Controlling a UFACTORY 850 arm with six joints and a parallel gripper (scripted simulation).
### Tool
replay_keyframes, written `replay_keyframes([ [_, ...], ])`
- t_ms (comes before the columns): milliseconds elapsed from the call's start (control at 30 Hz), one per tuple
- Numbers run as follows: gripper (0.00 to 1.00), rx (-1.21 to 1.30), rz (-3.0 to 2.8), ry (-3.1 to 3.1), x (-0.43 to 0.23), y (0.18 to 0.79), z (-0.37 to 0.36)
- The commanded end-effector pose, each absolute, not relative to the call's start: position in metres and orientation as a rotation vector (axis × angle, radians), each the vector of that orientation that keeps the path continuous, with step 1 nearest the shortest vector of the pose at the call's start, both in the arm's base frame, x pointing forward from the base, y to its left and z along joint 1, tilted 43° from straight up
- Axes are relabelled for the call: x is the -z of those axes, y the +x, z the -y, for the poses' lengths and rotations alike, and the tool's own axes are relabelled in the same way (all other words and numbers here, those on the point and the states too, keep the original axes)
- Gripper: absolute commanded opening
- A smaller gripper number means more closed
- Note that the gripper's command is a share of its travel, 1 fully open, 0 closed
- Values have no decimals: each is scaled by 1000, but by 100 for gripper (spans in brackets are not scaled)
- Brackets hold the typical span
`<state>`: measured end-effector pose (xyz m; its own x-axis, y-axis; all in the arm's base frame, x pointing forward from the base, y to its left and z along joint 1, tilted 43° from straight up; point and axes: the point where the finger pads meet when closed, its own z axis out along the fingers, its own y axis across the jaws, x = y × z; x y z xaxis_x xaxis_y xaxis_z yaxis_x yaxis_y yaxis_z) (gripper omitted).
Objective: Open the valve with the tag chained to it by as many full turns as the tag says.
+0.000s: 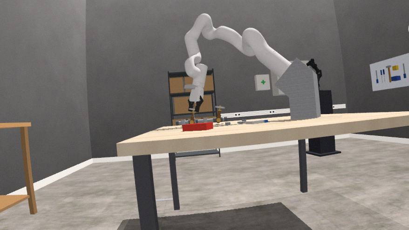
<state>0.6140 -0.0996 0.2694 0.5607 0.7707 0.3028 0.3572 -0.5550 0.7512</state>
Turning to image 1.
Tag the red flat block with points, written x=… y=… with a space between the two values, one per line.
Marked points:
x=197 y=126

